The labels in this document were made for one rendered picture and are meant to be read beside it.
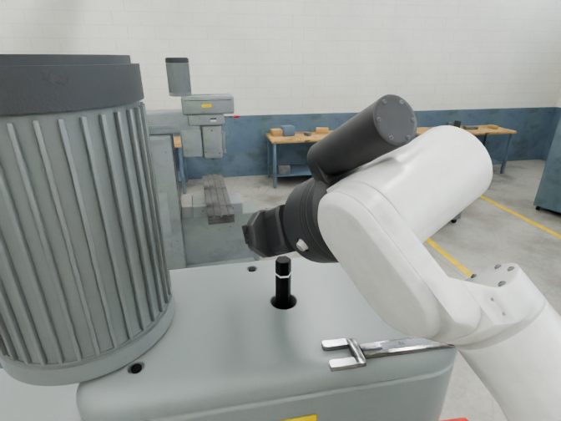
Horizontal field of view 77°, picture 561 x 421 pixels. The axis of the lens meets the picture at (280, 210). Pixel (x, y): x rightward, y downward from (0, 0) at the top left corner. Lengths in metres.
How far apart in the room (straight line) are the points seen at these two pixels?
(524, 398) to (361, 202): 0.15
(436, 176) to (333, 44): 7.05
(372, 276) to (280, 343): 0.24
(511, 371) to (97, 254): 0.34
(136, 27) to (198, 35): 1.00
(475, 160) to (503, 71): 8.89
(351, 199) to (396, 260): 0.04
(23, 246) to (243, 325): 0.26
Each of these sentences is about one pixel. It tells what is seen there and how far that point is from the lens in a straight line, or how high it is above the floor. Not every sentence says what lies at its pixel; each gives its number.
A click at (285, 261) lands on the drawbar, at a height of 1.96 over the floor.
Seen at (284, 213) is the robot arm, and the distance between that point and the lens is 0.35.
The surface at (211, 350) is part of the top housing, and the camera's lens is 0.46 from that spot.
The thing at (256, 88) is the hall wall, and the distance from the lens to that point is 6.98.
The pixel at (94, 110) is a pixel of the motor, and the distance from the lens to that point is 0.36.
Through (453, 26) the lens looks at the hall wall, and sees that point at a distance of 8.37.
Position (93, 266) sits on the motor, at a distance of 0.39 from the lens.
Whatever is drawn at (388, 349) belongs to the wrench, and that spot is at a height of 1.90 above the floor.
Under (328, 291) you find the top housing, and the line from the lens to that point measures 0.54.
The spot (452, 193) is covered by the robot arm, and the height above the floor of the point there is 2.13.
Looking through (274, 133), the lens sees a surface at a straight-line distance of 6.61.
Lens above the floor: 2.21
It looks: 23 degrees down
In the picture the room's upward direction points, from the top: straight up
